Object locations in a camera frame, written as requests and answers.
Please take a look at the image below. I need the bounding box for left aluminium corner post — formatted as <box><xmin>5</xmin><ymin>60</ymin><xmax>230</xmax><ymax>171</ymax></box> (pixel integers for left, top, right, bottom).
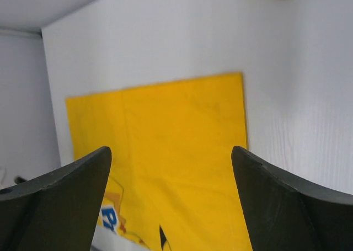
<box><xmin>0</xmin><ymin>26</ymin><xmax>42</xmax><ymax>39</ymax></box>

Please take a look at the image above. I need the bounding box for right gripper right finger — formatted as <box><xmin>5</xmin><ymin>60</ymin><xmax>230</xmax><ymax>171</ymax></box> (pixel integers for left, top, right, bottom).
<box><xmin>231</xmin><ymin>146</ymin><xmax>352</xmax><ymax>250</ymax></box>

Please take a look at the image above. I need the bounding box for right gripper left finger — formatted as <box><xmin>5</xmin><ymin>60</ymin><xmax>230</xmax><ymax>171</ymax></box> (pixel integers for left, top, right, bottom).
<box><xmin>1</xmin><ymin>146</ymin><xmax>111</xmax><ymax>250</ymax></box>

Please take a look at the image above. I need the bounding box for yellow printed cloth placemat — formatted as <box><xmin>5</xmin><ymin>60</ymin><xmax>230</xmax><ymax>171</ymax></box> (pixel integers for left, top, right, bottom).
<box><xmin>66</xmin><ymin>72</ymin><xmax>252</xmax><ymax>250</ymax></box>

